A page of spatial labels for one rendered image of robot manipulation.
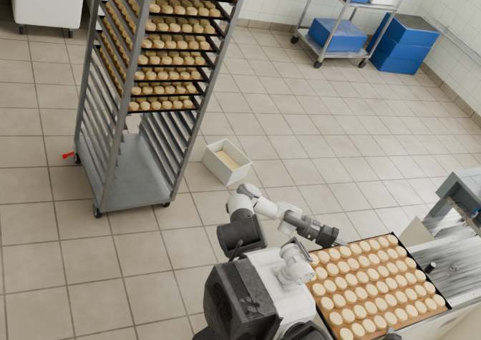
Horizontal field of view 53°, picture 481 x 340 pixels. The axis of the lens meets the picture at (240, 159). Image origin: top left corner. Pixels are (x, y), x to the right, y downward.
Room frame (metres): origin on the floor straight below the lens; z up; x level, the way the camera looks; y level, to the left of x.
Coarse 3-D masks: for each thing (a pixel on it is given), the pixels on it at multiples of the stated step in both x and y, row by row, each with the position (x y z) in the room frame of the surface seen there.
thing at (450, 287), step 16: (416, 256) 1.81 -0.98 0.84; (432, 256) 1.86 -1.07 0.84; (448, 256) 1.91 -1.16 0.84; (432, 272) 1.75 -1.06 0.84; (448, 288) 1.69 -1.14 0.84; (464, 288) 1.73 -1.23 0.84; (320, 320) 1.46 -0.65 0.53; (432, 320) 1.47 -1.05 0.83; (448, 320) 1.60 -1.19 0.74; (416, 336) 1.48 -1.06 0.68; (432, 336) 1.62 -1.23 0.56
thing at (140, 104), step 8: (104, 56) 2.27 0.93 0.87; (112, 72) 2.15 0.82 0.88; (112, 80) 2.10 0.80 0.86; (120, 88) 2.06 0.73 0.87; (120, 96) 2.00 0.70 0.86; (184, 96) 2.21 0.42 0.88; (136, 104) 1.97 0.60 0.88; (144, 104) 2.00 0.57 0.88; (152, 104) 2.03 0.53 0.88; (160, 104) 2.06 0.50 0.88; (168, 104) 2.08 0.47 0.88; (176, 104) 2.11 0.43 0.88; (184, 104) 2.15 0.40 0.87; (192, 104) 2.17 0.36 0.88
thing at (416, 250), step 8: (440, 240) 1.93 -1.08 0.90; (448, 240) 1.96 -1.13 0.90; (456, 240) 1.98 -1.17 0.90; (464, 240) 2.04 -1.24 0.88; (472, 240) 2.11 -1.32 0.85; (408, 248) 1.77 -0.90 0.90; (416, 248) 1.79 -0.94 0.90; (424, 248) 1.82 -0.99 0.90; (432, 248) 1.87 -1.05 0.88; (440, 248) 1.92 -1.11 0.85
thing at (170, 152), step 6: (150, 114) 2.55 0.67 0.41; (150, 120) 2.49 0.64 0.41; (156, 120) 2.48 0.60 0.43; (156, 126) 2.46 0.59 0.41; (162, 132) 2.39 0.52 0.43; (162, 138) 2.37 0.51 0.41; (162, 144) 2.32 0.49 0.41; (168, 144) 2.32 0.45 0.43; (168, 150) 2.29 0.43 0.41; (174, 156) 2.24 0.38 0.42; (174, 162) 2.20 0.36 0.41; (180, 168) 2.17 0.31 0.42
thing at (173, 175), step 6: (144, 114) 2.61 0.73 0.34; (144, 120) 2.57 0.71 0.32; (150, 126) 2.52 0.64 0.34; (150, 132) 2.48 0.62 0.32; (156, 138) 2.44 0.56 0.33; (156, 144) 2.40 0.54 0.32; (162, 150) 2.35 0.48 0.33; (162, 156) 2.32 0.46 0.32; (168, 162) 2.27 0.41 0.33; (168, 168) 2.23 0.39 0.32; (174, 174) 2.20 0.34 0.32; (174, 180) 2.15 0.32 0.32
